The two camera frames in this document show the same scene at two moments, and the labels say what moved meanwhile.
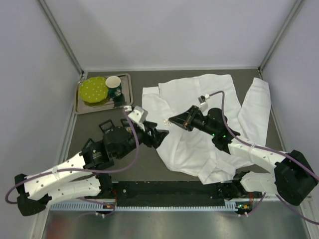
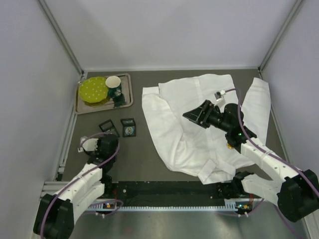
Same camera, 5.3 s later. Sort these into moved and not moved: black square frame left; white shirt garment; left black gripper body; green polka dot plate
Moved: left black gripper body
Not moved: black square frame left; green polka dot plate; white shirt garment
